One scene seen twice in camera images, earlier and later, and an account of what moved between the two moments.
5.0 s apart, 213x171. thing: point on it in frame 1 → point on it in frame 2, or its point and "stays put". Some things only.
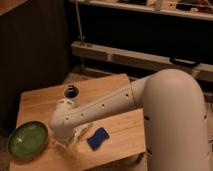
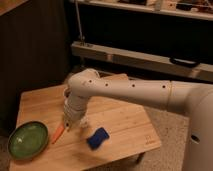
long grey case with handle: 140,59 stays put
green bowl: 27,140 stays put
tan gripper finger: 73,147 → 67,124
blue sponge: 100,136 stays put
